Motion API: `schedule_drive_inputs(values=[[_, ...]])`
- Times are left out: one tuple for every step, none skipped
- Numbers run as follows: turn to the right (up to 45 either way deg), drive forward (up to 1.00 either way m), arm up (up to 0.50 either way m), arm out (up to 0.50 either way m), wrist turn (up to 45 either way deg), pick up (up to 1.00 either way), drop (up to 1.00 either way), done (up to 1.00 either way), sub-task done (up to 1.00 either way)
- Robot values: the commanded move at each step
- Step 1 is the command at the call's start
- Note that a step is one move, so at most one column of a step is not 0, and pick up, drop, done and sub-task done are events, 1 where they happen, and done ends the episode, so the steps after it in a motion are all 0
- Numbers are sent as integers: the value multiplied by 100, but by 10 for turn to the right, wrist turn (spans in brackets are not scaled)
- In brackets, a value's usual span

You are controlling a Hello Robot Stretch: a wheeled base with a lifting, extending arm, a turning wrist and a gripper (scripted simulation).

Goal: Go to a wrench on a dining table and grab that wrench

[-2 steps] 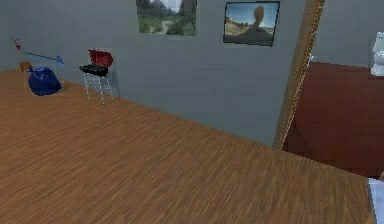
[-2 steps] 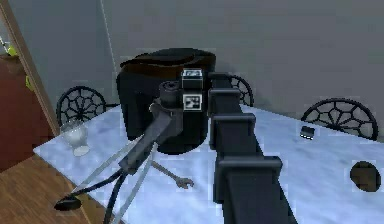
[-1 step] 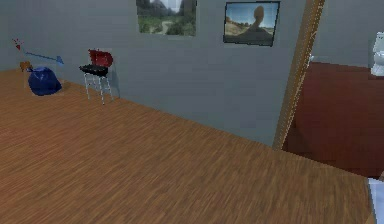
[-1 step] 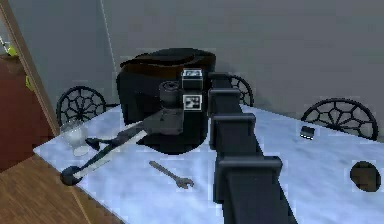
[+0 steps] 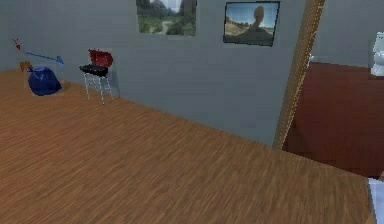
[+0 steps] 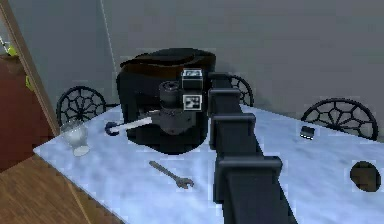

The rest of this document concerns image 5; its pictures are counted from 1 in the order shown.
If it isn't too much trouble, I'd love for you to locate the green landscape framed picture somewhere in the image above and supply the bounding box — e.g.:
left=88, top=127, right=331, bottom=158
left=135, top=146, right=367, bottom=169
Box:
left=135, top=0, right=198, bottom=37

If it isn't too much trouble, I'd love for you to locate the red and black barbecue grill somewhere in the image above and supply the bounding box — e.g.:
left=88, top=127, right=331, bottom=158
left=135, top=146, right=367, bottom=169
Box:
left=78, top=48, right=115, bottom=106

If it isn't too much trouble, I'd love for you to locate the desert rock framed picture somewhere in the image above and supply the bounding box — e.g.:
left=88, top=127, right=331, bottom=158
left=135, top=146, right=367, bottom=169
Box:
left=222, top=1, right=281, bottom=47

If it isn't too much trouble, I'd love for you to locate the blue bean bag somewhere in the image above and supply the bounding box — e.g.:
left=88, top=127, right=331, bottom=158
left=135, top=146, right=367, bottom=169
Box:
left=27, top=66, right=63, bottom=97

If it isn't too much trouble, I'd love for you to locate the small brown stool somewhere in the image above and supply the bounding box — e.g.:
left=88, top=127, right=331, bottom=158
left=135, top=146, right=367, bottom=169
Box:
left=19, top=61, right=34, bottom=73

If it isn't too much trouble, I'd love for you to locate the white toilet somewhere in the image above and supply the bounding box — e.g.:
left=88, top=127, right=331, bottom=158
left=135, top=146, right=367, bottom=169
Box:
left=370, top=31, right=384, bottom=77

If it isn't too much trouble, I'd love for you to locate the wooden door frame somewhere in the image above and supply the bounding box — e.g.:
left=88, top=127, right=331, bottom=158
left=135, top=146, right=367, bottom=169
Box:
left=272, top=0, right=326, bottom=151

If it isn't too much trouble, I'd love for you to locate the blue arrow wall decoration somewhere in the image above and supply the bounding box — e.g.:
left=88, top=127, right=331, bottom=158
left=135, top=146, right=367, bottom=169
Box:
left=12, top=38, right=65, bottom=66

